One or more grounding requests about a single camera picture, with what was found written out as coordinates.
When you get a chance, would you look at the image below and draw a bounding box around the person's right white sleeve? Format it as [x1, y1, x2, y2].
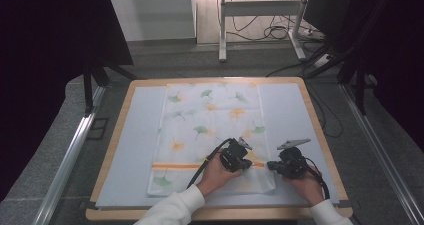
[309, 198, 355, 225]

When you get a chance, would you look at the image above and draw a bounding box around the long black floor cable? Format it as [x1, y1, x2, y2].
[265, 59, 345, 140]

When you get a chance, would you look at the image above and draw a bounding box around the person's left white sleeve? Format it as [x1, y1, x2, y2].
[133, 184, 206, 225]

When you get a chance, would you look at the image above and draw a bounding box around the hand-held gripper black cable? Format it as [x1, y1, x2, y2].
[185, 137, 234, 190]
[304, 156, 331, 200]

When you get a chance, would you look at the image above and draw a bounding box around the left hand-held gripper black cable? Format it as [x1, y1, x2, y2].
[185, 137, 234, 190]

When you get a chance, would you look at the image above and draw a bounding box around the dark curtain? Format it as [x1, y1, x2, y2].
[346, 0, 424, 154]
[0, 0, 135, 203]

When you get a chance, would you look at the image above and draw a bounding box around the person's white sleeve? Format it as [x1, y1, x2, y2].
[133, 184, 206, 225]
[309, 198, 355, 225]

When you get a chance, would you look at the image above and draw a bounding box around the aluminium rail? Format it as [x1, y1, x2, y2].
[32, 84, 108, 225]
[339, 83, 424, 225]

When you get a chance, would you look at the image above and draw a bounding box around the pale blue table mat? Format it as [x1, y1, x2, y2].
[94, 82, 341, 209]

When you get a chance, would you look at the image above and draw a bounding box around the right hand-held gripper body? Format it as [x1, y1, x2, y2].
[275, 137, 313, 180]

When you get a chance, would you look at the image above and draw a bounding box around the right hand-held gripper black cable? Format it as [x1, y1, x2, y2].
[304, 156, 331, 200]

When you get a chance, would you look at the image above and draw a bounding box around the white power adapter box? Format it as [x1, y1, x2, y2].
[313, 53, 333, 69]

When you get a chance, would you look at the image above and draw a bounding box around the black floor bracket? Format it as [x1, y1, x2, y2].
[86, 117, 110, 141]

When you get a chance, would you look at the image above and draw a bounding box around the black metal stand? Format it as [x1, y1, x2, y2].
[82, 58, 142, 117]
[304, 44, 368, 117]

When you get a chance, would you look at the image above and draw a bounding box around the white power strip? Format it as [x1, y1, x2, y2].
[298, 27, 326, 41]

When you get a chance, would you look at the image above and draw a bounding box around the white cabinet panel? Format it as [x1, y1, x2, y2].
[107, 0, 198, 43]

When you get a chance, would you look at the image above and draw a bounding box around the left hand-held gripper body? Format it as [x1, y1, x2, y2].
[218, 136, 254, 173]

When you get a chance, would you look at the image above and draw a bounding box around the person's left hand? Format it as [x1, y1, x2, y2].
[196, 151, 243, 197]

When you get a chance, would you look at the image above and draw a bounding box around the white leaf-patterned cloth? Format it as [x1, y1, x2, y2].
[146, 82, 277, 198]

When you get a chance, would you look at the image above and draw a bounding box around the person's right hand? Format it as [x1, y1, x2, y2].
[283, 165, 326, 207]

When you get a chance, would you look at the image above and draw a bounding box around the white metal desk frame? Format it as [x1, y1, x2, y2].
[217, 0, 313, 64]

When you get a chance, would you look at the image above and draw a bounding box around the tangle of black floor cables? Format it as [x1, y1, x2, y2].
[229, 0, 323, 43]

